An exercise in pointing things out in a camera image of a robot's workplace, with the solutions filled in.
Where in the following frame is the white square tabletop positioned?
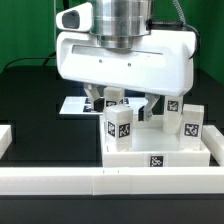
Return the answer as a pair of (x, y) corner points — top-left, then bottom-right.
(100, 115), (210, 167)

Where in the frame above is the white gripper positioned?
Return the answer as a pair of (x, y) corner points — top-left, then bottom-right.
(57, 30), (195, 121)

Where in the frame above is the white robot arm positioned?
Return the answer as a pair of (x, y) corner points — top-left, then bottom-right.
(56, 0), (196, 120)

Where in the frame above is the grey corrugated cable conduit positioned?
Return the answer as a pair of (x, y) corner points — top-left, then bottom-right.
(146, 0), (202, 61)

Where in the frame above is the white fiducial marker board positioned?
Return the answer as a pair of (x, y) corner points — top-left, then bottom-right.
(60, 96), (147, 115)

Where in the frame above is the white obstacle fence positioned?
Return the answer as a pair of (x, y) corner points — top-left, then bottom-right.
(0, 124), (224, 196)

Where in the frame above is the black cable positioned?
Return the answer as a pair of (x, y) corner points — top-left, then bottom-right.
(2, 49), (58, 73)

